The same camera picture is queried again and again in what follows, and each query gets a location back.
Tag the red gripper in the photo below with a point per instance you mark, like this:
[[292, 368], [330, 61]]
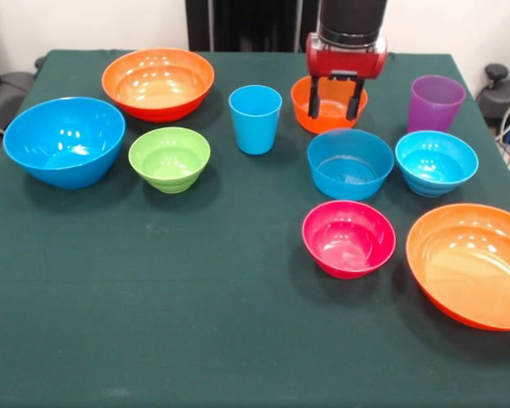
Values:
[[344, 59]]

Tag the medium blue bowl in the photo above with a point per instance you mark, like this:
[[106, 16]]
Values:
[[348, 170]]

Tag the pink bowl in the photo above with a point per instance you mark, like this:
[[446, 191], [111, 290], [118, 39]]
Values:
[[348, 242]]

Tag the small orange bowl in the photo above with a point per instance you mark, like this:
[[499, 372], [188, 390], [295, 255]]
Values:
[[333, 111]]

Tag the blue cup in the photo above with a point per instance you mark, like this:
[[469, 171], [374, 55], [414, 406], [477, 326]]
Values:
[[255, 127]]

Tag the purple cup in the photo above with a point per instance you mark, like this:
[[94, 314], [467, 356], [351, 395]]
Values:
[[433, 110]]

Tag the light blue ribbed bowl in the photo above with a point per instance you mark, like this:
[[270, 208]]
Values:
[[435, 166]]

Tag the green ribbed bowl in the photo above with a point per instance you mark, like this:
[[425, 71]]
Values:
[[169, 161]]

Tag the large orange bowl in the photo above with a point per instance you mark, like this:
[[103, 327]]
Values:
[[157, 85], [472, 263]]

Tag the dark green tablecloth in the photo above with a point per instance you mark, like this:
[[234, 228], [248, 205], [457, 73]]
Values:
[[153, 297]]

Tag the large blue bowl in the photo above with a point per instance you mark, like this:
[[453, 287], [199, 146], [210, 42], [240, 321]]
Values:
[[64, 140]]

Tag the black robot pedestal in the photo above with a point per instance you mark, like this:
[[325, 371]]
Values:
[[251, 25]]

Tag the dark grey pedestal foot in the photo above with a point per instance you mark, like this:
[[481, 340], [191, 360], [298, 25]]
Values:
[[506, 98]]

